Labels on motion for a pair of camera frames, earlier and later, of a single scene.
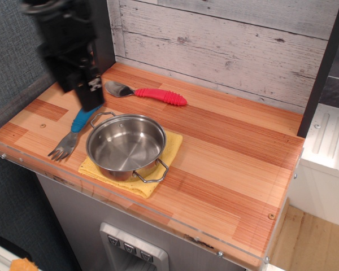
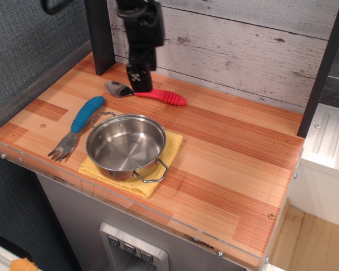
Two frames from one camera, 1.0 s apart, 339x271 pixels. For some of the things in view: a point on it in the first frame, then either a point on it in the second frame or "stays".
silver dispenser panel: [122, 251] stays
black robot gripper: [68, 45] → [144, 25]
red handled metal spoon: [114, 89] stays
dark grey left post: [97, 11] stays
